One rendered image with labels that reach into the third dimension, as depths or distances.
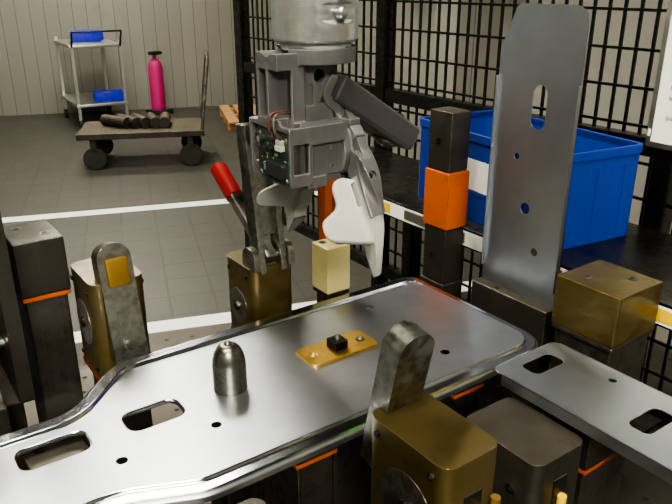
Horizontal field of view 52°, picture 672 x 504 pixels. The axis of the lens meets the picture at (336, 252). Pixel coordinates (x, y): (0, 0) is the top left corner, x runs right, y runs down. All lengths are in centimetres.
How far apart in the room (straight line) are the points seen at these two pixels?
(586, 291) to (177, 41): 765
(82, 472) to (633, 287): 57
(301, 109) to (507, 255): 38
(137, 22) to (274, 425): 770
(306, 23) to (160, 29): 765
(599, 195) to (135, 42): 748
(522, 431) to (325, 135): 32
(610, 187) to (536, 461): 47
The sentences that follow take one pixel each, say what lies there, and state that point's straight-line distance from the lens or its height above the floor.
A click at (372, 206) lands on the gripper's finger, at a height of 118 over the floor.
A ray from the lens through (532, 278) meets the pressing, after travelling 87.
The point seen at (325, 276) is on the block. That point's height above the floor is 103.
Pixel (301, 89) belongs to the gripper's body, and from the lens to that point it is 61.
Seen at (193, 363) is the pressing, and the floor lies 100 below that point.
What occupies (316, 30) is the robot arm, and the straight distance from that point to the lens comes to 59.
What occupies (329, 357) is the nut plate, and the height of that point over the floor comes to 100.
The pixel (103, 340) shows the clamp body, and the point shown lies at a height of 101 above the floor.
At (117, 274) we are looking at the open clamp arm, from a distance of 75.
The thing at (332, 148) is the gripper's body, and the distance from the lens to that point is 62.
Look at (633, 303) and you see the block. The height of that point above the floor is 105.
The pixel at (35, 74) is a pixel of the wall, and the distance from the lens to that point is 831.
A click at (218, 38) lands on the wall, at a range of 830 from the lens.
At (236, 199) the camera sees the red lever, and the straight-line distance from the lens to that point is 86.
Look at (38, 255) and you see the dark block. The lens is 76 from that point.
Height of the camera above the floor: 136
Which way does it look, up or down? 21 degrees down
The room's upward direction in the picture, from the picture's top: straight up
